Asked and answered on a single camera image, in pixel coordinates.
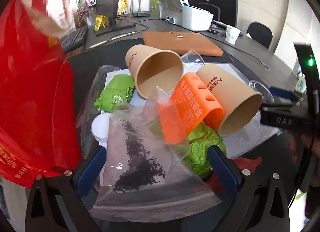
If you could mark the black keyboard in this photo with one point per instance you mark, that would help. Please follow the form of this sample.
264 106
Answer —
74 39

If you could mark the black monitor left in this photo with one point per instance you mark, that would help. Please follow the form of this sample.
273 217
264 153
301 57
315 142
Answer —
109 8

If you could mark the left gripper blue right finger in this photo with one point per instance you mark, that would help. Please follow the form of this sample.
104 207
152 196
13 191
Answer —
226 170

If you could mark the brown paper cup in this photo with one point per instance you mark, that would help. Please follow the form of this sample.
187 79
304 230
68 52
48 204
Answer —
239 102
151 67

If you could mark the clear bag with tea leaves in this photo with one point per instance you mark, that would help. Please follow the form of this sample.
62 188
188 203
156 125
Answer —
145 177

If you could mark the white paper stack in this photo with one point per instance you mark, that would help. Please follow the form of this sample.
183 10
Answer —
237 144

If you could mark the green wrapper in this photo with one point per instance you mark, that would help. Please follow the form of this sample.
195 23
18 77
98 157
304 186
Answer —
120 88
191 152

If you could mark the black wifi router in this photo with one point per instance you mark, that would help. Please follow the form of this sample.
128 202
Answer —
139 12

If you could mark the white printer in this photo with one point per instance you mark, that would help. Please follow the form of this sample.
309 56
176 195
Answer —
182 14

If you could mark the white round lid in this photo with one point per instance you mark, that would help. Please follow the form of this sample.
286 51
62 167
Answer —
100 127

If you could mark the black office chair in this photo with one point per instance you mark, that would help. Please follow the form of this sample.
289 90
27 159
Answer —
260 33

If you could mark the brown leather notebook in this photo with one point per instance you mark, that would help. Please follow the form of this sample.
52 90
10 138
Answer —
182 42

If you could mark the yellow snack bag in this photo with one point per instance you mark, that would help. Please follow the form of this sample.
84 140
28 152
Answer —
123 8

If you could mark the white paper cup green print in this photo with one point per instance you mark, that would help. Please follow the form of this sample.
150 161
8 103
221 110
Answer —
232 34

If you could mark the red paper gift bag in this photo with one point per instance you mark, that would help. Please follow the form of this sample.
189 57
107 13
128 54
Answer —
38 134

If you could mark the black desk mat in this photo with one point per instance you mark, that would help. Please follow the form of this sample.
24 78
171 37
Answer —
275 152

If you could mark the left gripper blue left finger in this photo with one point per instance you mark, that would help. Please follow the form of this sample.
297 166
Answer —
88 170

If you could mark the yellow phone stand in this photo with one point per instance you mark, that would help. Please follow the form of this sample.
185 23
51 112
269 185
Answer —
100 22

